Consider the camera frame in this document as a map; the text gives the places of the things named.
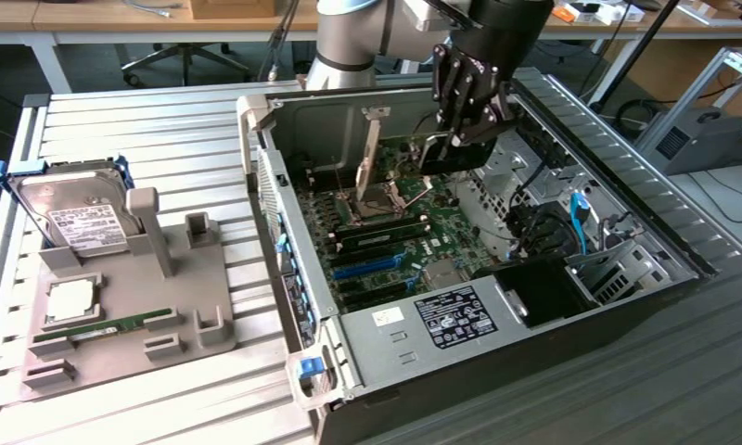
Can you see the open black PC case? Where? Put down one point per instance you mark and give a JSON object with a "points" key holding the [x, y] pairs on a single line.
{"points": [[470, 398]]}

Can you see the grey control box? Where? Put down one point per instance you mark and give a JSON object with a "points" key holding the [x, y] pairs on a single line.
{"points": [[712, 143]]}

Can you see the blue case latch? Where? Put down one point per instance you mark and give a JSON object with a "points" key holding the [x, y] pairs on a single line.
{"points": [[309, 367]]}

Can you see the large metal disk bay cage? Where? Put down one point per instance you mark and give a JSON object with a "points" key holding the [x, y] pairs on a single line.
{"points": [[520, 162]]}

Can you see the graphics card with metal bracket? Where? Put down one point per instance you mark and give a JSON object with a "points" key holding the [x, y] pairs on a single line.
{"points": [[464, 157]]}

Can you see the black office chair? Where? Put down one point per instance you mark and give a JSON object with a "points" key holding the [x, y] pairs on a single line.
{"points": [[189, 55]]}

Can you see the grey printed parts rack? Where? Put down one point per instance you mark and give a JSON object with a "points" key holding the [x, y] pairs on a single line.
{"points": [[130, 296]]}

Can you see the CPU socket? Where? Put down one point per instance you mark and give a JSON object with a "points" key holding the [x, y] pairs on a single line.
{"points": [[374, 211]]}

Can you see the black slanted pole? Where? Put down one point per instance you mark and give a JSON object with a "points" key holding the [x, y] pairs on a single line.
{"points": [[640, 51]]}

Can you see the brown cardboard box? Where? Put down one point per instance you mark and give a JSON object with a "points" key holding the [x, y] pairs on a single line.
{"points": [[235, 8]]}

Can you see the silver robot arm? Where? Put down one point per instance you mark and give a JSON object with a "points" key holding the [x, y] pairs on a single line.
{"points": [[353, 46]]}

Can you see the thin locking lever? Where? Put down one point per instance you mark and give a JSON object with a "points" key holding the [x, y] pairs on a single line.
{"points": [[342, 178]]}

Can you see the wooden top desk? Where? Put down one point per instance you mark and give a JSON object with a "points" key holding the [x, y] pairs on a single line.
{"points": [[619, 28], [99, 21]]}

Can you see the green RAM stick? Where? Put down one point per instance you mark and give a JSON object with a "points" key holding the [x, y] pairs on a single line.
{"points": [[99, 329]]}

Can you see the green motherboard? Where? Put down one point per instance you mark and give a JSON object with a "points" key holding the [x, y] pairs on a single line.
{"points": [[452, 241]]}

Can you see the silver CPU chip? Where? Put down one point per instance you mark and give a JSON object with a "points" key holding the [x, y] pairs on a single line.
{"points": [[71, 301]]}

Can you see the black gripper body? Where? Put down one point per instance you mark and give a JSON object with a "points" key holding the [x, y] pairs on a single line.
{"points": [[508, 32]]}

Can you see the grey power supply unit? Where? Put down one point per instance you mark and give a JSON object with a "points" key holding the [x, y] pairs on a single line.
{"points": [[396, 343]]}

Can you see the small orange box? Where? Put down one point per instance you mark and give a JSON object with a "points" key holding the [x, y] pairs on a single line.
{"points": [[567, 15]]}

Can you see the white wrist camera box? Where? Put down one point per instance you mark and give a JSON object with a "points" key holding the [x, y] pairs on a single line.
{"points": [[436, 14]]}

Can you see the aluminium profile frame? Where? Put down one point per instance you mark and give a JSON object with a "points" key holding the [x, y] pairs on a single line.
{"points": [[712, 74]]}

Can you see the hard disk in blue caddy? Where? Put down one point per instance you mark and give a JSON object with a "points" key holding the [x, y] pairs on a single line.
{"points": [[74, 204]]}

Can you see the black plastic disk bay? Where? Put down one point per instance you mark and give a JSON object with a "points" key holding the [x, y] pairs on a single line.
{"points": [[545, 292]]}

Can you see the metal socket cover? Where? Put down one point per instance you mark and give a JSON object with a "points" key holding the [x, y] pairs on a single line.
{"points": [[430, 183]]}

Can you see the small metal disk bay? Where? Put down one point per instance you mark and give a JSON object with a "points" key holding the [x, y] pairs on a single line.
{"points": [[619, 278]]}

